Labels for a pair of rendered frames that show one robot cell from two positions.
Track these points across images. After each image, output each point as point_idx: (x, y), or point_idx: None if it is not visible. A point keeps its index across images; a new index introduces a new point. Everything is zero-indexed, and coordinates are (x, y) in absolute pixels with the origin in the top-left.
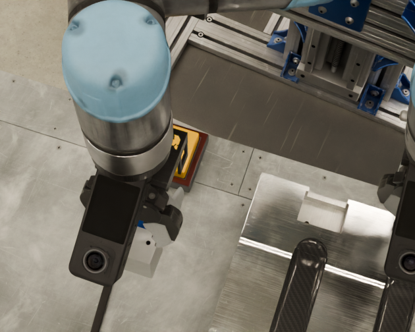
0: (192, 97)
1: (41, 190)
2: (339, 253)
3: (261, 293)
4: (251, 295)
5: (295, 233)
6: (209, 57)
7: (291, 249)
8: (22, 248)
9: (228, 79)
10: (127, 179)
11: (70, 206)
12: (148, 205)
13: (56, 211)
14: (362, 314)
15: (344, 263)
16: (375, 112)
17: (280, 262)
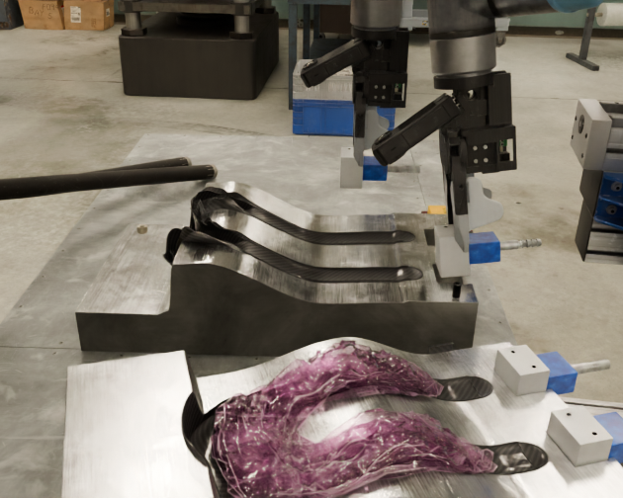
0: None
1: (384, 198)
2: (410, 246)
3: (358, 226)
4: (354, 223)
5: (411, 229)
6: None
7: (398, 229)
8: (343, 199)
9: None
10: (352, 33)
11: (381, 207)
12: (354, 75)
13: (374, 204)
14: (370, 262)
15: (404, 248)
16: None
17: (386, 228)
